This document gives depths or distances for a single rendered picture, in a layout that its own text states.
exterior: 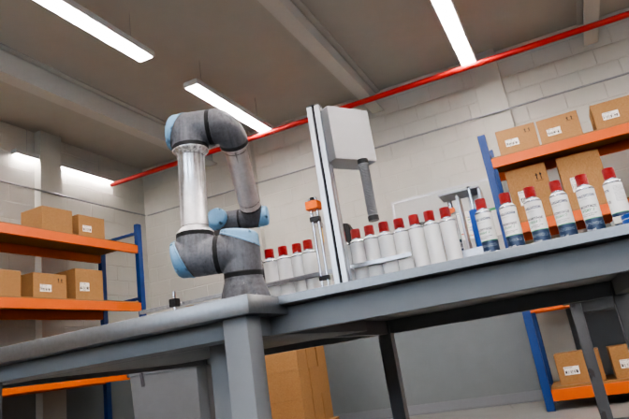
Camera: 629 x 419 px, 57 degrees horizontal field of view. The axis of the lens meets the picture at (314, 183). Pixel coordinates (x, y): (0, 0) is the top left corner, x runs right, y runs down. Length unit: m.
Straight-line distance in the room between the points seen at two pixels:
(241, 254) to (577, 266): 0.92
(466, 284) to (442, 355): 5.21
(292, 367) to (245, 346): 4.19
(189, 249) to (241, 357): 0.57
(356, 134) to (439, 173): 4.72
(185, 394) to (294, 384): 1.51
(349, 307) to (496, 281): 0.32
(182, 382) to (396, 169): 3.71
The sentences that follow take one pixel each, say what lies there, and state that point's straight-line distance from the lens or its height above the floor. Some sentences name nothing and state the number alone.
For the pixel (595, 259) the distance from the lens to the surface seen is 1.24.
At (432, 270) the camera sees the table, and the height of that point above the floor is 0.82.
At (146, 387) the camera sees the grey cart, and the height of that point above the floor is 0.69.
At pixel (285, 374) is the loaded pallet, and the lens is 5.45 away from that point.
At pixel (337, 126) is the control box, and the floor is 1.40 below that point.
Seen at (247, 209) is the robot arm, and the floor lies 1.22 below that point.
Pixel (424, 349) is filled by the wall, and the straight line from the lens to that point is 6.49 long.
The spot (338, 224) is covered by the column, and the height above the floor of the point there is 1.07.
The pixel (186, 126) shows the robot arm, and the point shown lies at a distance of 1.87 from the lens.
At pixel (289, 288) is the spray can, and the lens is 2.03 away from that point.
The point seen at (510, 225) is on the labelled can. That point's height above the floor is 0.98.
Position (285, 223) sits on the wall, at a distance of 7.19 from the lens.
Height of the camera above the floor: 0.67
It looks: 17 degrees up
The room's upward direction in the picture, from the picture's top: 9 degrees counter-clockwise
